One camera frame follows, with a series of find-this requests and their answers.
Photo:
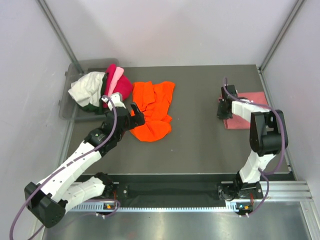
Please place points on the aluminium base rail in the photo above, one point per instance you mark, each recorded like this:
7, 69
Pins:
289, 191

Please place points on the white t shirt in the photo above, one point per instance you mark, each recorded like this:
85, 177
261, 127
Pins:
87, 90

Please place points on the dark green t shirt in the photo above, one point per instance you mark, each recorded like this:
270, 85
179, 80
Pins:
98, 110

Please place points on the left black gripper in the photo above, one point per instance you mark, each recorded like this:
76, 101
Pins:
135, 120

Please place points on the magenta t shirt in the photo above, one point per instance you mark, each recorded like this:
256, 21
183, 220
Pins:
124, 86

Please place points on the left aluminium frame post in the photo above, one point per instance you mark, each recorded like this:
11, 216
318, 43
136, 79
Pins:
43, 5

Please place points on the right aluminium frame post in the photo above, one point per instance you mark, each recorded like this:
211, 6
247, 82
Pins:
298, 5

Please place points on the aluminium frame post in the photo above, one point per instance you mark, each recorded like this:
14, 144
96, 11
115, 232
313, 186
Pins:
43, 5
298, 5

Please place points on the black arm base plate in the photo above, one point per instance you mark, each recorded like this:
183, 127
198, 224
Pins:
176, 190

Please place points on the orange t shirt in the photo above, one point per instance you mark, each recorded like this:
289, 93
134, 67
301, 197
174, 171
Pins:
154, 101

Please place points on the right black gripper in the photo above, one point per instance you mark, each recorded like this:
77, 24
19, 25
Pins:
220, 114

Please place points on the light pink t shirt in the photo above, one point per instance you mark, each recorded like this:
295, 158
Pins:
114, 81

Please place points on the grey plastic bin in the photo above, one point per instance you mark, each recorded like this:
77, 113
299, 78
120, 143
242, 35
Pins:
68, 108

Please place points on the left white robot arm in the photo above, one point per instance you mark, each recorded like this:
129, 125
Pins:
51, 198

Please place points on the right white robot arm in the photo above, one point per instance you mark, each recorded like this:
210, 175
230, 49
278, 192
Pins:
267, 138

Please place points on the folded pink t shirt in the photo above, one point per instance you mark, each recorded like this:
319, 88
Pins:
241, 113

